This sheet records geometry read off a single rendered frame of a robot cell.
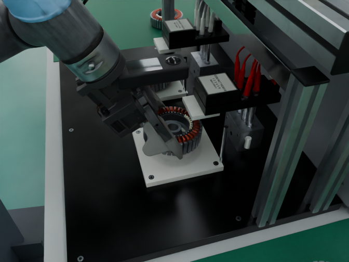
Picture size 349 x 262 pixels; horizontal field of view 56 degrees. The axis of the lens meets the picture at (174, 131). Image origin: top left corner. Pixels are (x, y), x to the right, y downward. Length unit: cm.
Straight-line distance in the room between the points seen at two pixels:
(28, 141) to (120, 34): 100
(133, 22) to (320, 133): 79
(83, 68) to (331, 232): 48
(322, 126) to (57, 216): 50
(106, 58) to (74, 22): 7
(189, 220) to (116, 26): 80
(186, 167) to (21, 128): 153
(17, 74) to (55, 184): 191
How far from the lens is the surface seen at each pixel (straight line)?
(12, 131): 205
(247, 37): 50
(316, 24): 38
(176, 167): 62
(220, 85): 58
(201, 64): 82
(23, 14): 45
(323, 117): 64
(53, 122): 81
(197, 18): 79
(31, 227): 156
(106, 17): 127
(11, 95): 234
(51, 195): 66
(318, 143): 67
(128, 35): 113
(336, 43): 36
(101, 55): 47
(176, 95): 79
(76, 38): 45
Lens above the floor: 125
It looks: 43 degrees down
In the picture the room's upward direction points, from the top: straight up
